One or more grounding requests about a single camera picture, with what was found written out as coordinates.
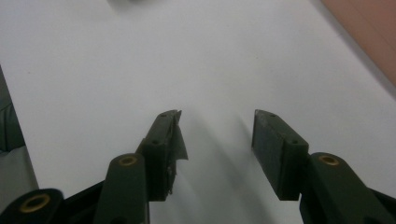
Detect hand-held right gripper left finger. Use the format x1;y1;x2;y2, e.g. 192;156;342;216
92;109;190;224

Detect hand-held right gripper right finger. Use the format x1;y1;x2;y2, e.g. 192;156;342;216
251;108;396;224

